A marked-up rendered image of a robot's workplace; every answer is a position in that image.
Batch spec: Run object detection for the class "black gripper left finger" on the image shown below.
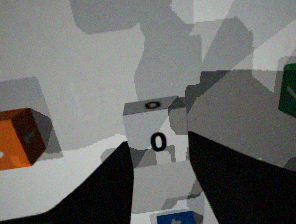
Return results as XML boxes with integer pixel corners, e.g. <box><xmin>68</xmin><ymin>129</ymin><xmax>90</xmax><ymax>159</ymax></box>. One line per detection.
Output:
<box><xmin>0</xmin><ymin>141</ymin><xmax>134</xmax><ymax>224</ymax></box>

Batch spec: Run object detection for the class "grey block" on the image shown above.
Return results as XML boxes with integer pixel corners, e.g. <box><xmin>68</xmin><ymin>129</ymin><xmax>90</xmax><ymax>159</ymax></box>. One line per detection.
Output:
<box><xmin>122</xmin><ymin>95</ymin><xmax>190</xmax><ymax>169</ymax></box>

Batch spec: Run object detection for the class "green block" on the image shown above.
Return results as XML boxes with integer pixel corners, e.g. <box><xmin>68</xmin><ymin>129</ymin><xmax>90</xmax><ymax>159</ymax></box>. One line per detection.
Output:
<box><xmin>278</xmin><ymin>63</ymin><xmax>296</xmax><ymax>118</ymax></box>

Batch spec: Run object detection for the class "orange block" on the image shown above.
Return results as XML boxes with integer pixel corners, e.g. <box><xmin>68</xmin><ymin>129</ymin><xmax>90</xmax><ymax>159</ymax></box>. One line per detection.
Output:
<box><xmin>0</xmin><ymin>107</ymin><xmax>46</xmax><ymax>171</ymax></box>

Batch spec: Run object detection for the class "blue block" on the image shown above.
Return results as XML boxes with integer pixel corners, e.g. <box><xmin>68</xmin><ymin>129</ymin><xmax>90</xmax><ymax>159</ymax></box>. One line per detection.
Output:
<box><xmin>157</xmin><ymin>211</ymin><xmax>195</xmax><ymax>224</ymax></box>

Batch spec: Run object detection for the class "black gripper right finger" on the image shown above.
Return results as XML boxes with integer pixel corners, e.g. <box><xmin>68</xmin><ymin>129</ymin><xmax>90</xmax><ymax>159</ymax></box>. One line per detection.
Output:
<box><xmin>188</xmin><ymin>131</ymin><xmax>296</xmax><ymax>224</ymax></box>

